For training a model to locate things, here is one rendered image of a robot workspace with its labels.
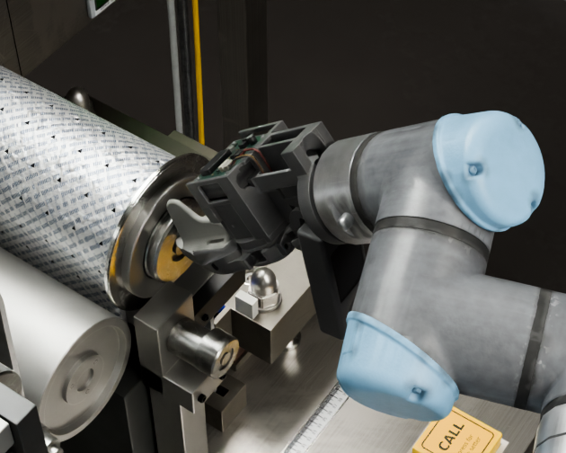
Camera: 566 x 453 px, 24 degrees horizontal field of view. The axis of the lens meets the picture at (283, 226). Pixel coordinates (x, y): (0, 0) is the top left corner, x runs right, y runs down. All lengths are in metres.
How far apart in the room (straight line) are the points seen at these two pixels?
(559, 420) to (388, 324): 0.11
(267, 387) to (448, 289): 0.67
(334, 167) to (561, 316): 0.19
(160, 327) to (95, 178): 0.14
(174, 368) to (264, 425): 0.27
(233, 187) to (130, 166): 0.17
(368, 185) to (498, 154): 0.09
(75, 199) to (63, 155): 0.04
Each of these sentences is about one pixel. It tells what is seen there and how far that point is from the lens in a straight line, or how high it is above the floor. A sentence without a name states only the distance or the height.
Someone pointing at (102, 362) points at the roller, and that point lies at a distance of 1.14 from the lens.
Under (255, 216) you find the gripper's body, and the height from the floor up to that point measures 1.39.
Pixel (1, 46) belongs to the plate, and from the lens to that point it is 1.39.
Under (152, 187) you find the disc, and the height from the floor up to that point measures 1.32.
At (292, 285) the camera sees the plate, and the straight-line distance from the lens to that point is 1.36.
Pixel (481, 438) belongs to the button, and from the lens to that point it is 1.40.
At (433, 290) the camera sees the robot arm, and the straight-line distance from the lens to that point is 0.79.
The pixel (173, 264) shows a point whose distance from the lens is 1.12.
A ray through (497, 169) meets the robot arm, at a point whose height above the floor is 1.52.
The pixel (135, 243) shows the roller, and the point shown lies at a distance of 1.07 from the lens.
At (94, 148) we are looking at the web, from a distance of 1.11.
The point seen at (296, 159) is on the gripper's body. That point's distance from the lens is 0.90.
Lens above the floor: 2.10
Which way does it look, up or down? 49 degrees down
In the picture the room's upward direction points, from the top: straight up
